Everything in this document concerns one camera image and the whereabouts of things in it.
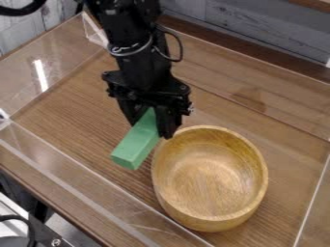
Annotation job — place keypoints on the black metal mount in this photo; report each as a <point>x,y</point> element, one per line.
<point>46,237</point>

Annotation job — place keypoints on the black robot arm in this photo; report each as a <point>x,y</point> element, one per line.
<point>130,20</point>

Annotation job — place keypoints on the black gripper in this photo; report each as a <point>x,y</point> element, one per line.
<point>144,83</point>

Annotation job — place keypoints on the clear acrylic tray wall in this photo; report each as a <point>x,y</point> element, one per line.
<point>65,125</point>

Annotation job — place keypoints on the green rectangular block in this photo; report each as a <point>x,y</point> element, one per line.
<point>138,142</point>

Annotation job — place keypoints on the brown wooden bowl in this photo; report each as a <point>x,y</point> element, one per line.
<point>210,177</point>

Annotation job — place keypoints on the clear acrylic corner bracket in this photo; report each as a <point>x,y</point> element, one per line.
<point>94,33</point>

